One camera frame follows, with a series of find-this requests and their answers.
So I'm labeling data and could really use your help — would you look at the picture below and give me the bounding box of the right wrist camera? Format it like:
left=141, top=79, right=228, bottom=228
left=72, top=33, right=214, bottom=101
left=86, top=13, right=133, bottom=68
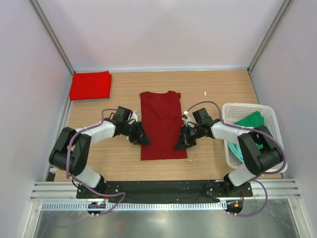
left=182, top=111, right=196, bottom=127

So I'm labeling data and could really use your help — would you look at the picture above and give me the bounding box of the green t shirt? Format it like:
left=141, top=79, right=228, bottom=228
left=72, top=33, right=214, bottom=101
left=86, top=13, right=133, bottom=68
left=234, top=111, right=267, bottom=149

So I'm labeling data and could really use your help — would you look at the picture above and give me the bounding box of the folded bright red t shirt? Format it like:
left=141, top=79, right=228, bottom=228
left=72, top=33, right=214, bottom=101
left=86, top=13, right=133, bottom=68
left=69, top=71, right=112, bottom=101

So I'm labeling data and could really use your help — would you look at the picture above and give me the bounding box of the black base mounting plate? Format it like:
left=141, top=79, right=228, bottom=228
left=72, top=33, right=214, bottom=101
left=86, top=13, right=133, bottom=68
left=75, top=180, right=253, bottom=204

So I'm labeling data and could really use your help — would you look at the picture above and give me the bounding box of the white plastic basket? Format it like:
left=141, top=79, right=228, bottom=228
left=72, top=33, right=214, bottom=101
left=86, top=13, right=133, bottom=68
left=222, top=103, right=284, bottom=173

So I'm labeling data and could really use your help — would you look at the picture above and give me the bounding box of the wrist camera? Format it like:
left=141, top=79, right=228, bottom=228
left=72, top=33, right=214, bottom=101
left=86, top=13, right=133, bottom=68
left=128, top=111, right=141, bottom=124
left=182, top=111, right=196, bottom=127

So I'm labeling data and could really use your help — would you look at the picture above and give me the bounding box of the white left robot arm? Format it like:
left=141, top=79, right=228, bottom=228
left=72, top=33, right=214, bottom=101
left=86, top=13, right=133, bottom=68
left=49, top=106, right=151, bottom=196

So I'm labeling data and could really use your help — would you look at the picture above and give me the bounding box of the dark red t shirt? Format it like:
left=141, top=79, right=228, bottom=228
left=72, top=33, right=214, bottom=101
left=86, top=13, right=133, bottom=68
left=140, top=91, right=187, bottom=161

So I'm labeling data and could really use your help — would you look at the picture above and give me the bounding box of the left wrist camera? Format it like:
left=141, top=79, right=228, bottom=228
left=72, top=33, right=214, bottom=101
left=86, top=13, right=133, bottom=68
left=128, top=111, right=141, bottom=124

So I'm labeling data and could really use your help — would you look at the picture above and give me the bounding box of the aluminium frame rail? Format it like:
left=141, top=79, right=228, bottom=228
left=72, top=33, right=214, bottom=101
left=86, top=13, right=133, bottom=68
left=31, top=178, right=300, bottom=204

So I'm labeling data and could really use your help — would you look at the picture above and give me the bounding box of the light teal t shirt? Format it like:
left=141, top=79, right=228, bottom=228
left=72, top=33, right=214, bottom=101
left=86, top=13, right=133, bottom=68
left=227, top=142, right=244, bottom=163

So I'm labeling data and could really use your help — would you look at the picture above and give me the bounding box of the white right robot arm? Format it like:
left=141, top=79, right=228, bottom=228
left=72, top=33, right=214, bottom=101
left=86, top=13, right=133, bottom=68
left=174, top=108, right=286, bottom=195

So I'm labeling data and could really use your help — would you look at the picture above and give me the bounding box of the white slotted cable duct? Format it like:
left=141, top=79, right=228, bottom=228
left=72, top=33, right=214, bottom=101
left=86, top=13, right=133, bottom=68
left=41, top=201, right=227, bottom=212

